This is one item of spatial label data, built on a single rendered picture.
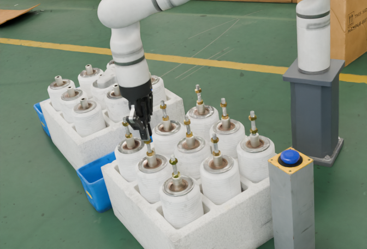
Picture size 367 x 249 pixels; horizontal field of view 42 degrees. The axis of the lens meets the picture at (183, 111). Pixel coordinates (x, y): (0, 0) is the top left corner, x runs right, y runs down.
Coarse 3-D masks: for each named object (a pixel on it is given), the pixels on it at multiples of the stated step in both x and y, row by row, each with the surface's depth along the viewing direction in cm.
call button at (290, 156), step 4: (284, 152) 105; (288, 152) 105; (292, 152) 105; (296, 152) 104; (284, 156) 104; (288, 156) 104; (292, 156) 103; (296, 156) 103; (284, 160) 103; (288, 160) 103; (292, 160) 103; (296, 160) 103
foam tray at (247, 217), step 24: (120, 192) 129; (264, 192) 120; (120, 216) 140; (144, 216) 119; (216, 216) 113; (240, 216) 118; (264, 216) 123; (144, 240) 128; (168, 240) 110; (192, 240) 111; (216, 240) 116; (240, 240) 121; (264, 240) 127
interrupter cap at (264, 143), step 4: (248, 136) 126; (260, 136) 125; (244, 140) 125; (248, 140) 125; (260, 140) 124; (264, 140) 123; (268, 140) 123; (240, 144) 123; (244, 144) 123; (248, 144) 123; (260, 144) 123; (264, 144) 122; (268, 144) 121; (244, 148) 122; (248, 148) 121; (252, 148) 121; (256, 148) 121; (260, 148) 121; (264, 148) 120; (252, 152) 120; (256, 152) 120
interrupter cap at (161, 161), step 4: (156, 156) 125; (160, 156) 124; (140, 160) 124; (144, 160) 124; (156, 160) 124; (160, 160) 123; (164, 160) 123; (140, 164) 122; (144, 164) 122; (148, 164) 122; (160, 164) 121; (164, 164) 121; (140, 168) 121; (144, 168) 121; (148, 168) 121; (152, 168) 120; (156, 168) 120; (160, 168) 120; (144, 172) 119; (148, 172) 119; (152, 172) 119; (156, 172) 119
